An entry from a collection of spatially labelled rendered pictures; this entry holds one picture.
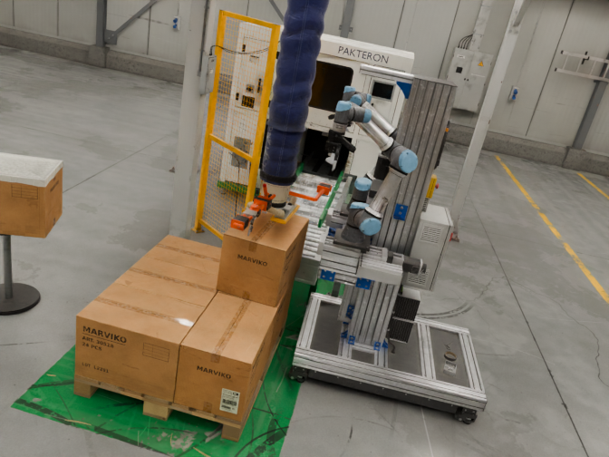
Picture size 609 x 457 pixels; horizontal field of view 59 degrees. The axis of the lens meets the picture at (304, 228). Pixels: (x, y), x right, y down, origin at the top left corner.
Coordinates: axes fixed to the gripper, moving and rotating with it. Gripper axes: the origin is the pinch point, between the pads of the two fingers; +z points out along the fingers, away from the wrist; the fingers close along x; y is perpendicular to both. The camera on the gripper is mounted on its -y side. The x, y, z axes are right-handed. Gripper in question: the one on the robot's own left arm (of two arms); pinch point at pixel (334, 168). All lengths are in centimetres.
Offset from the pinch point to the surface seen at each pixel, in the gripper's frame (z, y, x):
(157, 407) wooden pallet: 144, 67, 52
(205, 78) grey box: -8, 120, -143
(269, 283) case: 82, 24, -6
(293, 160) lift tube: 10.8, 26.6, -32.6
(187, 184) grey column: 86, 127, -148
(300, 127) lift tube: -10.6, 25.9, -31.0
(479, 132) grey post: 21, -142, -347
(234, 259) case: 73, 48, -8
